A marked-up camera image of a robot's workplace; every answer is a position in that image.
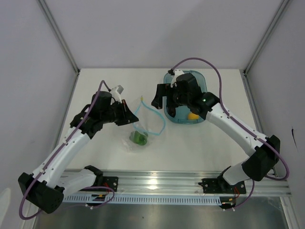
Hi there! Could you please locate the white slotted cable duct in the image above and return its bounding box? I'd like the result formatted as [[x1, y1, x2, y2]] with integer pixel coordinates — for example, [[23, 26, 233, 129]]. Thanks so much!
[[63, 194, 221, 206]]

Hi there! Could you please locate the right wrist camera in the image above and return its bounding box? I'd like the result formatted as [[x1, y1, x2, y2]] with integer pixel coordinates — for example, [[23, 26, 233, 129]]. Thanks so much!
[[171, 69, 184, 87]]

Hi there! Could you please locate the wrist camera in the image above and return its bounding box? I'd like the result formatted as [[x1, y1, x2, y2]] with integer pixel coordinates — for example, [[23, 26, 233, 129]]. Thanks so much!
[[110, 85, 124, 103], [171, 69, 184, 87]]

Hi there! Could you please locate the aluminium frame post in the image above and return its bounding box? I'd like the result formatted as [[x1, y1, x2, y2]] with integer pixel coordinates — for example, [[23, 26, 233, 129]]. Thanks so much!
[[36, 0, 80, 74], [243, 0, 293, 77]]

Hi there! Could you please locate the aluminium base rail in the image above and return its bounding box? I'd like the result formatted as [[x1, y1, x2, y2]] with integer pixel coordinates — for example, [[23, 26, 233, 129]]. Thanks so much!
[[103, 170, 292, 197]]

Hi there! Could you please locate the left aluminium frame post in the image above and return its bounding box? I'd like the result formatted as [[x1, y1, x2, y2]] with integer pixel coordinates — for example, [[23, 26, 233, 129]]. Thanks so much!
[[36, 0, 80, 74]]

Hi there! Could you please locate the green bell pepper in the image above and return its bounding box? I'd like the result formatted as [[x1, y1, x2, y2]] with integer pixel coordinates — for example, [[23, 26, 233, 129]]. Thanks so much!
[[129, 131, 148, 146]]

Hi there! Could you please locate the teal plastic tub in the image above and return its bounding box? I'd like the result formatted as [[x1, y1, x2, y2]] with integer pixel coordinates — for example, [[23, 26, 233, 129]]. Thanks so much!
[[163, 70, 207, 125]]

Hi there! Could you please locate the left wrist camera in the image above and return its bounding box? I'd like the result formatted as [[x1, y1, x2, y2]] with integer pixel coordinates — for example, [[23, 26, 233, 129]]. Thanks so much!
[[110, 85, 124, 103]]

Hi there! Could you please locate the black mounting plate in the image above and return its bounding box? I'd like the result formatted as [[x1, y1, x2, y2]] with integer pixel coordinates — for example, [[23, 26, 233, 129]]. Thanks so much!
[[102, 177, 119, 192], [198, 178, 246, 194]]

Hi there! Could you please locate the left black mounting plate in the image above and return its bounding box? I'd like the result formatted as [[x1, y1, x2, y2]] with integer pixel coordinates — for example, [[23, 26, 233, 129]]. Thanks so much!
[[102, 177, 119, 192]]

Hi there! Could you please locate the right aluminium frame post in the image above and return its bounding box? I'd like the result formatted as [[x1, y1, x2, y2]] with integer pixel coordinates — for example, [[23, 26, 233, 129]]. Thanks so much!
[[243, 0, 293, 77]]

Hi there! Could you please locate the yellow lemon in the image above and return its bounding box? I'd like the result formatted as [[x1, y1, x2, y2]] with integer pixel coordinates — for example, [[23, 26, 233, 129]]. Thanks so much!
[[187, 113, 199, 120]]

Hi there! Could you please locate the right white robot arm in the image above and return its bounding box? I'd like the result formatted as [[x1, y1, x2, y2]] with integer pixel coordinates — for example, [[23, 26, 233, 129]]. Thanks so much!
[[151, 73, 280, 193]]

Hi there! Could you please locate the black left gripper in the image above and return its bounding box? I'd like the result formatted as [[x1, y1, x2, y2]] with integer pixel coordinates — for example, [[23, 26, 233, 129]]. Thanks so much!
[[101, 99, 139, 126]]

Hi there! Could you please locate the clear zip top bag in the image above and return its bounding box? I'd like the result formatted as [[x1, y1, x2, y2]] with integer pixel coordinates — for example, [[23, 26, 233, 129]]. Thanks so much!
[[121, 96, 166, 152]]

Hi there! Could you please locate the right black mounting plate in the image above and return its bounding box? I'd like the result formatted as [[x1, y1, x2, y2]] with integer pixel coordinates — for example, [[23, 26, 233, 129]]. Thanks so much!
[[198, 178, 246, 194]]

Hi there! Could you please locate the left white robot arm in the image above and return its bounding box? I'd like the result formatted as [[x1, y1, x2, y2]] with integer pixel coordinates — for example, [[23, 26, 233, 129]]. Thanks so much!
[[18, 87, 139, 214]]

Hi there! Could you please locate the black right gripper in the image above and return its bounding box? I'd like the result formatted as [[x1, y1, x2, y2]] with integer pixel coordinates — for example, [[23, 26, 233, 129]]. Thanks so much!
[[152, 83, 191, 109]]

